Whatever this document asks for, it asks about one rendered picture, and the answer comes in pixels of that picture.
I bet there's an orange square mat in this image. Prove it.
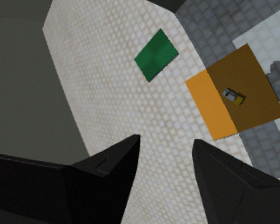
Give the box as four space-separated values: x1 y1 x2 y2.
184 43 280 140

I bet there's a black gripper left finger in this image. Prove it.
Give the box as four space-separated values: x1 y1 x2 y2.
0 135 141 224

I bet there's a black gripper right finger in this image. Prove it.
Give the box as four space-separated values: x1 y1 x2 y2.
192 140 280 224

